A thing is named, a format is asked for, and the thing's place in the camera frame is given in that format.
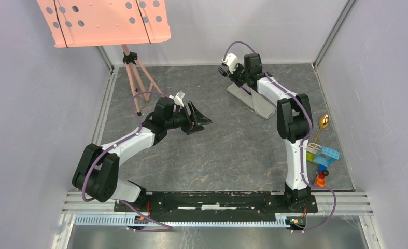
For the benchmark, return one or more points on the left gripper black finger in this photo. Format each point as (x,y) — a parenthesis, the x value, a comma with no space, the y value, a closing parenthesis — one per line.
(194,129)
(197,117)

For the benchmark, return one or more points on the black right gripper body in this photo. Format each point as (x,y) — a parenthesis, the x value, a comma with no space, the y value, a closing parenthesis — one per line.
(239,75)

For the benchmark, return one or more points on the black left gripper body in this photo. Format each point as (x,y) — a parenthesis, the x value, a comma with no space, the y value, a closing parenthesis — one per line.
(180,120)

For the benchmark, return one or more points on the grey cloth napkin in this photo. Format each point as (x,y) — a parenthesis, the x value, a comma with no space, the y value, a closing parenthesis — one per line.
(253,100)

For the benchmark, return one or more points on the gold spoon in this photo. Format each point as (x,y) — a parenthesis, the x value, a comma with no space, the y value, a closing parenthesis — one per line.
(323,122)

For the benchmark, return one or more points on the purple metal fork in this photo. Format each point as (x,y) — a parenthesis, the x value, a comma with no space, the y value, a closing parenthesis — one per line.
(225,74)

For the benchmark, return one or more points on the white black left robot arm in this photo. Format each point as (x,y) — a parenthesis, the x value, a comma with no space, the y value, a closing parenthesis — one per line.
(96,174)

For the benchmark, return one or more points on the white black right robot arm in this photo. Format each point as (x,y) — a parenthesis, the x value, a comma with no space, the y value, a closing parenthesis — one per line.
(294,116)

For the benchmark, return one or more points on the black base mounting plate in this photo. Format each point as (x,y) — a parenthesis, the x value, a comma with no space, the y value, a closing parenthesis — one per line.
(223,206)

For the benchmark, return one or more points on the white lattice toy piece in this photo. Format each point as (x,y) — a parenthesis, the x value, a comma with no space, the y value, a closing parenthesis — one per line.
(314,148)

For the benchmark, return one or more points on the blue toy brick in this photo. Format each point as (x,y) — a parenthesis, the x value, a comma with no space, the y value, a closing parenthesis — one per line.
(326,157)

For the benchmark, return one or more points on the orange red toy piece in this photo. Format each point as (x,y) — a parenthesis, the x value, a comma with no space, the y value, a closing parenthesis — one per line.
(320,179)

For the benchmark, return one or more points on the pink music stand tripod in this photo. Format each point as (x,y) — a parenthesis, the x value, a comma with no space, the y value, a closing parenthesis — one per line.
(113,22)

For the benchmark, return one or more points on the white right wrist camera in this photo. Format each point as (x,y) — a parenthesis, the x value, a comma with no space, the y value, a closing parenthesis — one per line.
(229,63)

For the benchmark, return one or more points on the aluminium frame rail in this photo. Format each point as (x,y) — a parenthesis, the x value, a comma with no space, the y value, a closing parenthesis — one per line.
(96,213)

